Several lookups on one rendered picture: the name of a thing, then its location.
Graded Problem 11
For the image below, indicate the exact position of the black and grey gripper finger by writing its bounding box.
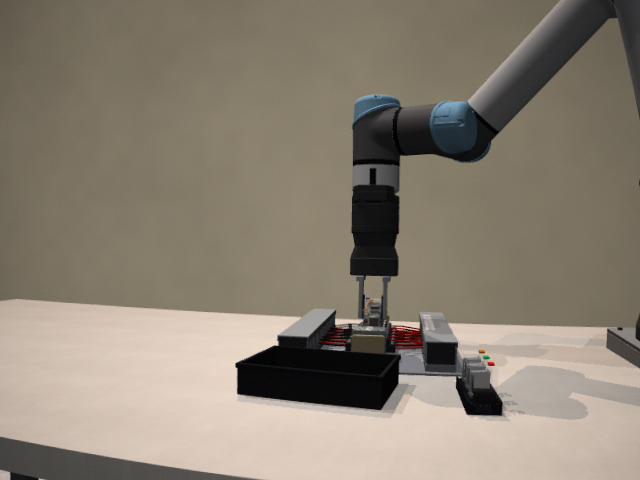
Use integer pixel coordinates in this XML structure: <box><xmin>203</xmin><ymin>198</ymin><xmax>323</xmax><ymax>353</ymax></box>
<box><xmin>381</xmin><ymin>276</ymin><xmax>390</xmax><ymax>319</ymax></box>
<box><xmin>356</xmin><ymin>275</ymin><xmax>366</xmax><ymax>319</ymax></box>

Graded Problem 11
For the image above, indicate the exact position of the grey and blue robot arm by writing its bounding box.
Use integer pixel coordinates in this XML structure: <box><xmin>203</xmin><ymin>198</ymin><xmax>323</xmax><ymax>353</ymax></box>
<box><xmin>352</xmin><ymin>0</ymin><xmax>640</xmax><ymax>167</ymax></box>

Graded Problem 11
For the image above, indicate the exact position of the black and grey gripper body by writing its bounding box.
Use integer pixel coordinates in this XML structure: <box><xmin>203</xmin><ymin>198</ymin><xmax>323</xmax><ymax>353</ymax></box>
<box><xmin>350</xmin><ymin>164</ymin><xmax>400</xmax><ymax>276</ymax></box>

